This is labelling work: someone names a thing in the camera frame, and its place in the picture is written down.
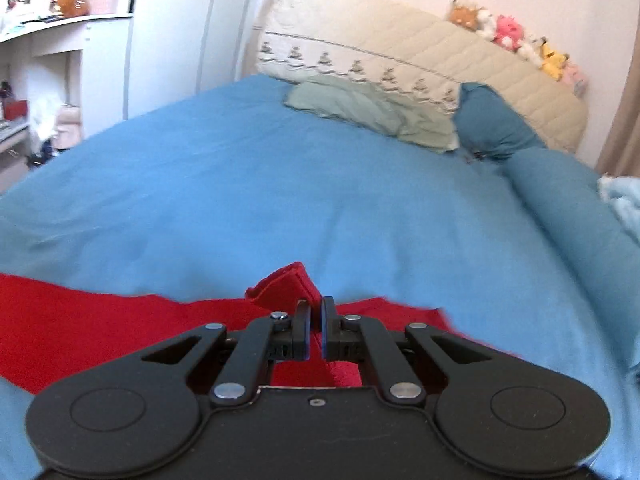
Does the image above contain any white shelf desk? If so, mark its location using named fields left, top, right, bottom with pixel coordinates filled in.
left=0, top=12, right=136, bottom=173

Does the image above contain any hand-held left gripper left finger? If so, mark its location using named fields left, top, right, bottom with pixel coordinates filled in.
left=142, top=299, right=312, bottom=408

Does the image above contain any red garment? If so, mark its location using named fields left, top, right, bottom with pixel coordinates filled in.
left=0, top=261, right=526, bottom=396

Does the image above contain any beige curtain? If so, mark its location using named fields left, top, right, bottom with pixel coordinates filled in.
left=595, top=55, right=640, bottom=178

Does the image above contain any small white plush toy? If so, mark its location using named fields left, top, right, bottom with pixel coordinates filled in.
left=517, top=35, right=546, bottom=67

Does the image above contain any yellow plush toy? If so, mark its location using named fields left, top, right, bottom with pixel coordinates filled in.
left=539, top=40, right=572, bottom=81

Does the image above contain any white and pink bag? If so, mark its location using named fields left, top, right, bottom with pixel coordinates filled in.
left=29, top=95, right=84, bottom=152

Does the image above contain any blue rolled duvet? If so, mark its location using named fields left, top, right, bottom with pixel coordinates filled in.
left=502, top=147, right=640, bottom=376

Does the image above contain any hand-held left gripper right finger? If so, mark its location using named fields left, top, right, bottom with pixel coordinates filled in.
left=319, top=295, right=494, bottom=406

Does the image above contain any pale pink plush toy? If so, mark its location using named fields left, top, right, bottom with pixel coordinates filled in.
left=560, top=62, right=589, bottom=99

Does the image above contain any brown plush toy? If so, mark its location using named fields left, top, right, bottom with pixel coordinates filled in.
left=446, top=0, right=488, bottom=31

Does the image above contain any blue bed cover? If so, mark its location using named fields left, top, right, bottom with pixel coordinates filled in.
left=0, top=74, right=640, bottom=480

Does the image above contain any teal pillow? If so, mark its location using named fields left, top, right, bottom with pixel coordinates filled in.
left=452, top=82, right=548, bottom=162

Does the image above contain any green pillow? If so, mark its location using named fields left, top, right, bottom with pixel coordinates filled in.
left=284, top=75, right=460, bottom=154

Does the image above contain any white wardrobe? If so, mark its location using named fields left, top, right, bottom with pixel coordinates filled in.
left=122, top=0, right=258, bottom=122

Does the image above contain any light blue fleece blanket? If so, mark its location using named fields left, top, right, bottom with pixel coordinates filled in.
left=597, top=174, right=640, bottom=247

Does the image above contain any beige quilted headboard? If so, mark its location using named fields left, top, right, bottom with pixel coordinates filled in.
left=252, top=0, right=588, bottom=156

